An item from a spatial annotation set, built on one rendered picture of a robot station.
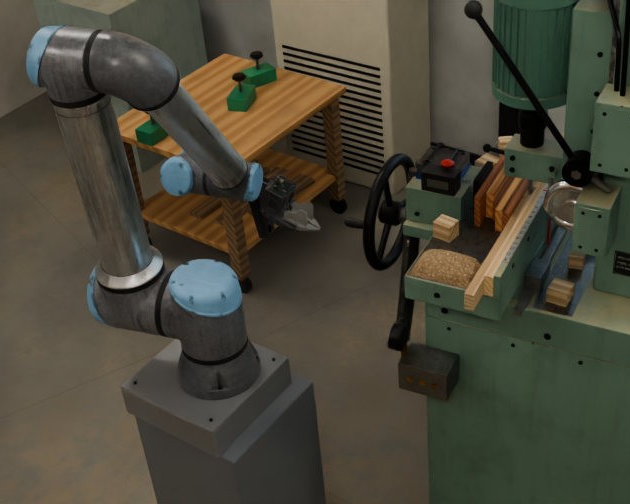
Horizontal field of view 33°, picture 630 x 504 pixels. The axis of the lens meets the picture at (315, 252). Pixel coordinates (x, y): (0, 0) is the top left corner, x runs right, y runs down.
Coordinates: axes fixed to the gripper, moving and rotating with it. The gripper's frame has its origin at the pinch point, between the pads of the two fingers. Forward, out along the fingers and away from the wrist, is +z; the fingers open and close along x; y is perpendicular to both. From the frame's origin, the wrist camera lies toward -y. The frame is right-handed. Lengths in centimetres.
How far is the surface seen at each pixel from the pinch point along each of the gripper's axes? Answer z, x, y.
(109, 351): -56, 12, -106
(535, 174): 41, 8, 39
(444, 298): 37.1, -21.4, 21.3
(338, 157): -29, 110, -69
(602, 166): 52, -8, 59
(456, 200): 28.3, 1.6, 27.3
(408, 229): 21.3, -0.4, 14.8
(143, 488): -14, -33, -90
